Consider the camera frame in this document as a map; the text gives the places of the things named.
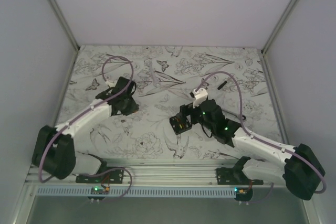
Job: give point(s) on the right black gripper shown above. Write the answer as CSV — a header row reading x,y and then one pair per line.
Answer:
x,y
186,110

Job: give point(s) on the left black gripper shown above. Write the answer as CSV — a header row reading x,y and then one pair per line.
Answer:
x,y
134,107

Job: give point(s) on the black fuse box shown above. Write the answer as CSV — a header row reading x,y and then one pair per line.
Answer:
x,y
180,123

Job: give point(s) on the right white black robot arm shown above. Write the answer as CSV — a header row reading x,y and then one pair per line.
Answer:
x,y
296,167

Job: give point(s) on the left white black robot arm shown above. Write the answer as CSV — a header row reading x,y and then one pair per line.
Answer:
x,y
55,149

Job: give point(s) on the ratchet wrench tool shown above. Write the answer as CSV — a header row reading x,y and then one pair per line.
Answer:
x,y
238,116

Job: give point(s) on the silver open-end wrench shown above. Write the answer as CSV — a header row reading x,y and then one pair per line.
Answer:
x,y
148,63

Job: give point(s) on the small black screwdriver bit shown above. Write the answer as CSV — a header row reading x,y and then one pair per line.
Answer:
x,y
222,85

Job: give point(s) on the left green controller board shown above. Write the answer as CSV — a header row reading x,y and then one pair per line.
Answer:
x,y
98,193

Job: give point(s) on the green controller board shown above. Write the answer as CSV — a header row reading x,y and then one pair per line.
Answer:
x,y
243,195
98,193

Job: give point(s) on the right green controller board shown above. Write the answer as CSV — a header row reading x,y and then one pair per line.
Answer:
x,y
243,195

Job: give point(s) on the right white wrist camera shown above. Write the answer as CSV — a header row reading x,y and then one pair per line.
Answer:
x,y
199,96

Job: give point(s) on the aluminium mounting rail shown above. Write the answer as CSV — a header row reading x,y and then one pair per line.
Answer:
x,y
172,172

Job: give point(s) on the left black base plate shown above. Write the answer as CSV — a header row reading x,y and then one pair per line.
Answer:
x,y
113,177

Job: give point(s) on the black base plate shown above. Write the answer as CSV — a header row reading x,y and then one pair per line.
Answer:
x,y
231,176
113,177

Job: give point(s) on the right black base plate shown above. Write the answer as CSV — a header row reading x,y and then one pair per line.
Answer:
x,y
231,176

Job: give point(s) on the slotted grey cable duct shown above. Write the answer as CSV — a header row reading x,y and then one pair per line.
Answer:
x,y
167,192

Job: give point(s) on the left aluminium frame post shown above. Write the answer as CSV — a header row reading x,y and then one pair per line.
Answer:
x,y
61,19

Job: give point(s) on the aluminium frame post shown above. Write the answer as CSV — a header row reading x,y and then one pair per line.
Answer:
x,y
279,25
61,19

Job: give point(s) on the right aluminium frame post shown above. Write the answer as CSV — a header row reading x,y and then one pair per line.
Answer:
x,y
279,25

